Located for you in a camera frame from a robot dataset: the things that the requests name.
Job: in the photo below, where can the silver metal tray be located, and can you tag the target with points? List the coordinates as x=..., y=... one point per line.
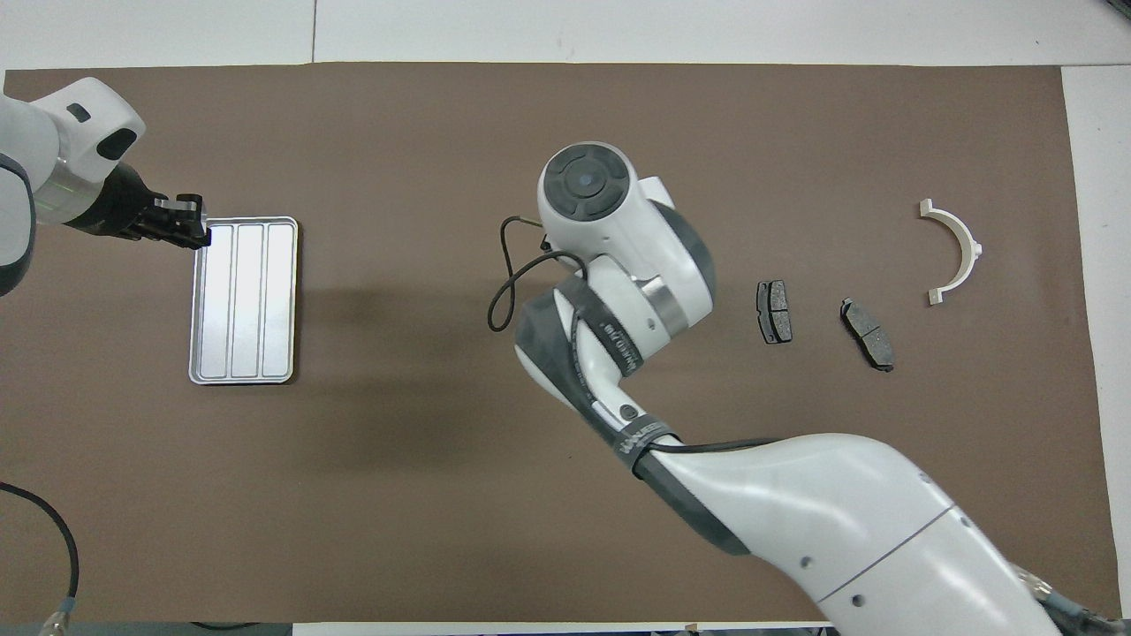
x=247, y=309

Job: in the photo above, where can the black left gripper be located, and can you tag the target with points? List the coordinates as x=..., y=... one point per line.
x=119, y=208

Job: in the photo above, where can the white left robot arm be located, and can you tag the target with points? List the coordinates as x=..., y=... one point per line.
x=53, y=132

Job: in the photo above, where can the white curved plastic bracket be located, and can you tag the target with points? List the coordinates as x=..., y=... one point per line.
x=971, y=258

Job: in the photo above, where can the dark grey brake pad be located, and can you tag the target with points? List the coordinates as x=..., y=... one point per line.
x=868, y=334
x=774, y=312

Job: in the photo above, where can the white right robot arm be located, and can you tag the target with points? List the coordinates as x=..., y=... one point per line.
x=795, y=512

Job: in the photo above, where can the brown table mat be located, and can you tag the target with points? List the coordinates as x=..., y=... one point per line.
x=398, y=530

